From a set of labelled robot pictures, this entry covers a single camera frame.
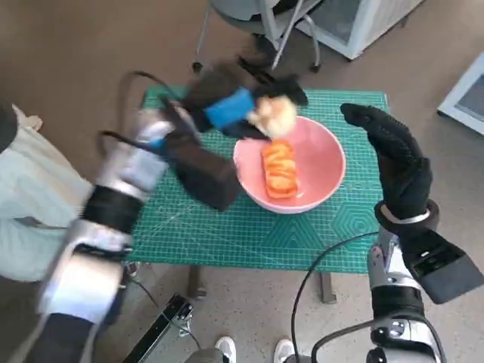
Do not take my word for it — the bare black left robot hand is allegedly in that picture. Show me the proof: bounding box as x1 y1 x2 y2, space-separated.
187 67 309 143

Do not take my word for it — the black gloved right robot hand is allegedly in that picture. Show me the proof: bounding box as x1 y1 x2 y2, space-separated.
340 102 433 220

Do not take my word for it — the pale toy bread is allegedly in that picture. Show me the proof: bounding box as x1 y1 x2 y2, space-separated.
247 95 297 138

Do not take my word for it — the orange sliced toy bread loaf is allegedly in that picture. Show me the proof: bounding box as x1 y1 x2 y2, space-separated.
262 138 300 200

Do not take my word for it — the pink bowl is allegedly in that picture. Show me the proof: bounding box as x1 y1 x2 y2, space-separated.
233 116 347 216

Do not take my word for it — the grey metal pole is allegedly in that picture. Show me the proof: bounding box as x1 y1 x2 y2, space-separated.
271 0 303 72

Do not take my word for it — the grey office chair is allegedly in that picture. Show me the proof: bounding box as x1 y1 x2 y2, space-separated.
191 0 322 73

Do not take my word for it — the white unit with grille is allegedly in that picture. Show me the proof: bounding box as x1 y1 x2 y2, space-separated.
437 51 484 136

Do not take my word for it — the green cutting mat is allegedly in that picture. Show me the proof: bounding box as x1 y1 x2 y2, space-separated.
126 85 390 274

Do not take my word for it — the black metal table leg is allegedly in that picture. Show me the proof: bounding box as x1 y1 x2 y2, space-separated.
188 264 207 299
320 272 337 303

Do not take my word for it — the white cabinet with mesh panel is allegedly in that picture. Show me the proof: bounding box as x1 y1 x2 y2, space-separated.
294 0 427 61

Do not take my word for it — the person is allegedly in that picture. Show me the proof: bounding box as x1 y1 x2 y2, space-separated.
0 100 99 283

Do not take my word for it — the white robot right foot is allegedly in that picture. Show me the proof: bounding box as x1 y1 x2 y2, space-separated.
274 338 296 363

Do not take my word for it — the white robot foot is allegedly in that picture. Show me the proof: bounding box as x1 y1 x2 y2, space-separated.
214 336 238 363
274 338 296 363

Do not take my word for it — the black flat metal stand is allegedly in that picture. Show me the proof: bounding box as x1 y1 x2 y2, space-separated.
123 293 197 363

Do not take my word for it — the white robot left foot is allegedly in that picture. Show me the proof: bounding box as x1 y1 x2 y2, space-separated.
214 336 238 363

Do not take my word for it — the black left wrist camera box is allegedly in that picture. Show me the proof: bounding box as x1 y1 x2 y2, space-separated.
174 143 244 213

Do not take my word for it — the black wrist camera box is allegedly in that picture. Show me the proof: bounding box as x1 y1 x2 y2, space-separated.
174 143 244 213
400 230 484 306

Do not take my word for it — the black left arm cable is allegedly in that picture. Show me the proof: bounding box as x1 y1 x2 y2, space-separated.
98 70 190 152

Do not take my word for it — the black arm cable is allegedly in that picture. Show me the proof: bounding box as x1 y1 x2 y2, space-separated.
290 231 379 363
98 70 190 152

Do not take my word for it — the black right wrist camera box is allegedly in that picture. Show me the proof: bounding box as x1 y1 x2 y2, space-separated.
400 230 484 306

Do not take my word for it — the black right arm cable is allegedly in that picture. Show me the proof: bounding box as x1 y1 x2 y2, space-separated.
290 231 379 363

